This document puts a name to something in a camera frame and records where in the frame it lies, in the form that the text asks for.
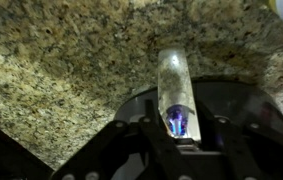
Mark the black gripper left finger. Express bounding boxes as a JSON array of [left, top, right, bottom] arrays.
[[50, 99, 196, 180]]

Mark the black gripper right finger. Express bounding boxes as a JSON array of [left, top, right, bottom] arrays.
[[196, 102, 283, 180]]

